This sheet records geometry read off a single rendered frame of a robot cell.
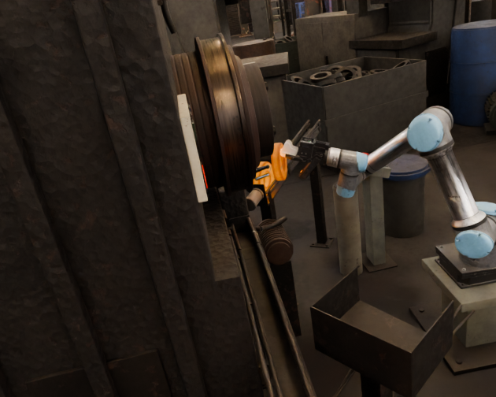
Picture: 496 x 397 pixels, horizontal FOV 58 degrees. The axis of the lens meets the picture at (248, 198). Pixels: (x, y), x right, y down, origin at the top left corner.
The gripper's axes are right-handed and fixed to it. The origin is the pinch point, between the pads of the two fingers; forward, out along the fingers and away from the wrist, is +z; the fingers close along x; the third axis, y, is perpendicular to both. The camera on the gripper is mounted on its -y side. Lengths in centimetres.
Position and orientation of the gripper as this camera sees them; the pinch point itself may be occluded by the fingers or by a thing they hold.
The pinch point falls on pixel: (277, 152)
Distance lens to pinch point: 181.8
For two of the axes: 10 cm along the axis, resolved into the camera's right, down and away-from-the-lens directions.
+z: -9.7, -2.0, 1.7
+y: 1.0, -8.9, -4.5
